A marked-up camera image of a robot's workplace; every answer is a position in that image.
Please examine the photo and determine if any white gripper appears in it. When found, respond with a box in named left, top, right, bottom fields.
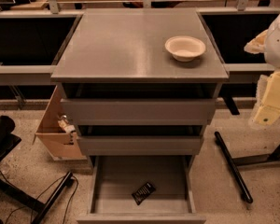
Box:
left=252, top=70, right=280, bottom=125

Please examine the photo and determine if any black rxbar chocolate wrapper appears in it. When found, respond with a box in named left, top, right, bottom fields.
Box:
left=132, top=182, right=156, bottom=205

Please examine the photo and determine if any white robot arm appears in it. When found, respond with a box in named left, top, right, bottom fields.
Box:
left=244, top=14, right=280, bottom=125

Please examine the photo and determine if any grey top drawer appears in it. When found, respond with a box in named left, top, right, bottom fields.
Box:
left=61, top=99, right=215, bottom=125

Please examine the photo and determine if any grey middle drawer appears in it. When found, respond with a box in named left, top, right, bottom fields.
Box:
left=77, top=136, right=203, bottom=156

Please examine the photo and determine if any grey drawer cabinet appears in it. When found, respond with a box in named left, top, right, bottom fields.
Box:
left=50, top=7, right=231, bottom=173

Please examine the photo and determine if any grey open bottom drawer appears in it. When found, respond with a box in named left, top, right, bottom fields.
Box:
left=77, top=156, right=206, bottom=224

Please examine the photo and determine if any black table leg right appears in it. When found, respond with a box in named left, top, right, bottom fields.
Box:
left=215, top=132, right=280, bottom=203

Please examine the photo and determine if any black table leg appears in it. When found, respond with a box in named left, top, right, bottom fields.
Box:
left=215, top=132, right=280, bottom=203
left=0, top=172, right=74, bottom=224

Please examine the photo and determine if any white paper bowl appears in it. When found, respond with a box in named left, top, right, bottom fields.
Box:
left=165, top=35, right=206, bottom=62

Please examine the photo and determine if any light wooden box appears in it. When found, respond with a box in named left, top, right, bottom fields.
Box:
left=35, top=88, right=85, bottom=161

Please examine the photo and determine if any black table leg left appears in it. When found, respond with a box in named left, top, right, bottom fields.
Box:
left=0, top=172, right=74, bottom=224

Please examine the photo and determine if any black chair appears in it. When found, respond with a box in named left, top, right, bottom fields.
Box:
left=0, top=116, right=21, bottom=161

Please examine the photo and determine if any grey rail right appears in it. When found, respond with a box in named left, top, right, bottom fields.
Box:
left=225, top=63, right=274, bottom=84

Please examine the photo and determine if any grey rail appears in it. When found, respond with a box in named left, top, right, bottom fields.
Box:
left=225, top=63, right=274, bottom=84
left=0, top=65, right=55, bottom=86

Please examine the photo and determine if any black floor cable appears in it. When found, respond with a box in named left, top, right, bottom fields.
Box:
left=0, top=165, right=80, bottom=224

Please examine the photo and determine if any grey rail left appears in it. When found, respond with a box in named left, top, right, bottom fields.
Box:
left=0, top=65, right=55, bottom=86

